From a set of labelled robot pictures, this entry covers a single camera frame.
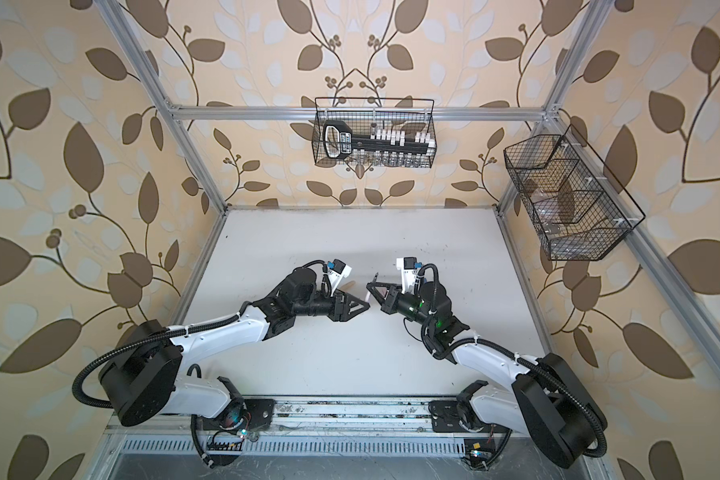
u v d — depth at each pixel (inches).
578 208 28.8
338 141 32.6
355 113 35.9
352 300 28.4
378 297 29.7
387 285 28.6
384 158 34.6
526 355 18.5
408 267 28.4
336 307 27.3
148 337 17.7
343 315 27.8
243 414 28.9
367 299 30.3
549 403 16.3
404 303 27.8
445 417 28.9
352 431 29.0
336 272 28.8
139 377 16.8
